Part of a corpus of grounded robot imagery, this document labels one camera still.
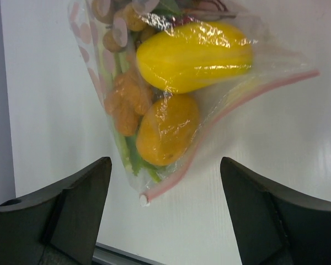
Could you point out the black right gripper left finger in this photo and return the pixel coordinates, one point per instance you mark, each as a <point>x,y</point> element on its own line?
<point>57,224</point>

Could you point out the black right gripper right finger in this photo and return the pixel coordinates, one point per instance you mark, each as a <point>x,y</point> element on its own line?
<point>275,224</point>

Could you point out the white zip slider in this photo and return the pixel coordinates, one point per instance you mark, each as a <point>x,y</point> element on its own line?
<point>144,202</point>

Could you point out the green fake lettuce leaf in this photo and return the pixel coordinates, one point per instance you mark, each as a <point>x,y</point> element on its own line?
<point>130,157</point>

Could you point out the orange fake tangerine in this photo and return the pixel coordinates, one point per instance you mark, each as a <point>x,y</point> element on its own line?
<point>167,129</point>

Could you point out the clear zip top bag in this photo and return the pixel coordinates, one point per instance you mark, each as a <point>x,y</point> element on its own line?
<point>103,29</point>

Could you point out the yellow fake mango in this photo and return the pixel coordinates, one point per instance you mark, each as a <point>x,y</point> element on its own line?
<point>195,55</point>

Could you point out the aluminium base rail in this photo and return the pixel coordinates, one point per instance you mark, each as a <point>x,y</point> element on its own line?
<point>104,254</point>

